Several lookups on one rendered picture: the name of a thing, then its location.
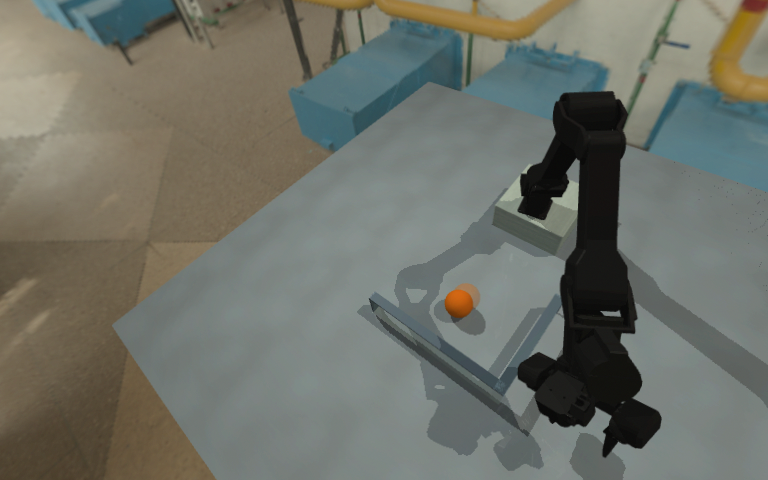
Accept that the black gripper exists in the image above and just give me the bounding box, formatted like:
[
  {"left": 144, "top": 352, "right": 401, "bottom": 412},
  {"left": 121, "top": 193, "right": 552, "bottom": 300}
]
[{"left": 518, "top": 350, "right": 662, "bottom": 458}]

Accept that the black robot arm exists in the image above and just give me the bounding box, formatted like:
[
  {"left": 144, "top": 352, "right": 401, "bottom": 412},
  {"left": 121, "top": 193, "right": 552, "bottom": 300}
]
[{"left": 517, "top": 91, "right": 642, "bottom": 428}]

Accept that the clear low glass wall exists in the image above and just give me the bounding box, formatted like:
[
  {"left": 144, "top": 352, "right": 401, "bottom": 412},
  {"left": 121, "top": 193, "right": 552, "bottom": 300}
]
[{"left": 370, "top": 300, "right": 518, "bottom": 404}]

